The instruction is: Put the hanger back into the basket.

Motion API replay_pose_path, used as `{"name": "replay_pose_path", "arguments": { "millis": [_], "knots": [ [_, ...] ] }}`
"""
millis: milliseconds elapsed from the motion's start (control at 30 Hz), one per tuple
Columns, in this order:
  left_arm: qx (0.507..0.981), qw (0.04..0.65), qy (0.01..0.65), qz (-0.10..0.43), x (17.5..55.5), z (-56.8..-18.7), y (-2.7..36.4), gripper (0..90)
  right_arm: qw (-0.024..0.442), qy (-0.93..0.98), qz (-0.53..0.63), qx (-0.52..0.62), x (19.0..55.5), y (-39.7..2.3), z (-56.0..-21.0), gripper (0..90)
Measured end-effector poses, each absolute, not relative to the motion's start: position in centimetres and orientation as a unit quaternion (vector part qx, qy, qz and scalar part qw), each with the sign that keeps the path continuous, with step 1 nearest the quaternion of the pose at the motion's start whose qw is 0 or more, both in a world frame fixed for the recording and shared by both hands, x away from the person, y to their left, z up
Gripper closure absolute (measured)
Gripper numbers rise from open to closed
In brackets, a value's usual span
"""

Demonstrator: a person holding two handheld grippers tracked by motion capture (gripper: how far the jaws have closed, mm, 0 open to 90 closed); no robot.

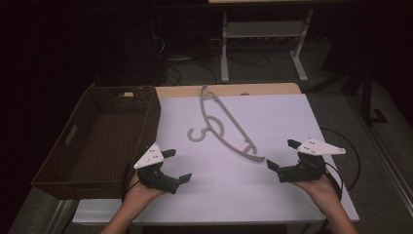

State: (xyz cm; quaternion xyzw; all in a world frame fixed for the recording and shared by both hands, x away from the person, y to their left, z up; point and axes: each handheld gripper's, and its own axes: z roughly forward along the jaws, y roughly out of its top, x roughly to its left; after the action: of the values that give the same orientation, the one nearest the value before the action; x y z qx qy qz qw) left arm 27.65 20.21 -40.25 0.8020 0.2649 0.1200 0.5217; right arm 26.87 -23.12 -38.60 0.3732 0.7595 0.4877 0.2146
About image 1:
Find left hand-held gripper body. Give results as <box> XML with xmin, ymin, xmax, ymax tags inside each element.
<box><xmin>133</xmin><ymin>142</ymin><xmax>181</xmax><ymax>195</ymax></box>

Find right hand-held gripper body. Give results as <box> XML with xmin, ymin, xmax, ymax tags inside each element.
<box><xmin>277</xmin><ymin>137</ymin><xmax>347</xmax><ymax>183</ymax></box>

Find grey plastic clothes hanger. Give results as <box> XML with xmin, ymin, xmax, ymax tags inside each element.
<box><xmin>187</xmin><ymin>85</ymin><xmax>266</xmax><ymax>164</ymax></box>

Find brown woven basket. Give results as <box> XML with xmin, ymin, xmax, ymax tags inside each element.
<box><xmin>31</xmin><ymin>85</ymin><xmax>163</xmax><ymax>200</ymax></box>

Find person's left hand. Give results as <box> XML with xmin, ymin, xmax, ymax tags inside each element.
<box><xmin>123</xmin><ymin>176</ymin><xmax>167</xmax><ymax>209</ymax></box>

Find person's right hand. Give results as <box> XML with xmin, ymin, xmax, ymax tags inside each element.
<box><xmin>291</xmin><ymin>174</ymin><xmax>342</xmax><ymax>217</ymax></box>

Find white table mat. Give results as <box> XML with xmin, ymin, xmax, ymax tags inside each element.
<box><xmin>71</xmin><ymin>93</ymin><xmax>360</xmax><ymax>225</ymax></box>

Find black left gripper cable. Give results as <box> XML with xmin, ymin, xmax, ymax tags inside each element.
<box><xmin>121</xmin><ymin>151</ymin><xmax>142</xmax><ymax>200</ymax></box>

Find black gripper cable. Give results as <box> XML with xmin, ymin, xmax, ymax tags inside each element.
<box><xmin>121</xmin><ymin>151</ymin><xmax>142</xmax><ymax>200</ymax></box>
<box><xmin>319</xmin><ymin>127</ymin><xmax>362</xmax><ymax>193</ymax></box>

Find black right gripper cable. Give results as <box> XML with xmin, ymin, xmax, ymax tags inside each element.
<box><xmin>319</xmin><ymin>127</ymin><xmax>362</xmax><ymax>193</ymax></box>

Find black floor cables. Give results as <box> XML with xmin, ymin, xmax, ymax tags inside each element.
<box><xmin>165</xmin><ymin>50</ymin><xmax>271</xmax><ymax>86</ymax></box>

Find white metal desk frame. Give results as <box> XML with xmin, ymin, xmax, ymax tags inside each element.
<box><xmin>219</xmin><ymin>9</ymin><xmax>315</xmax><ymax>84</ymax></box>

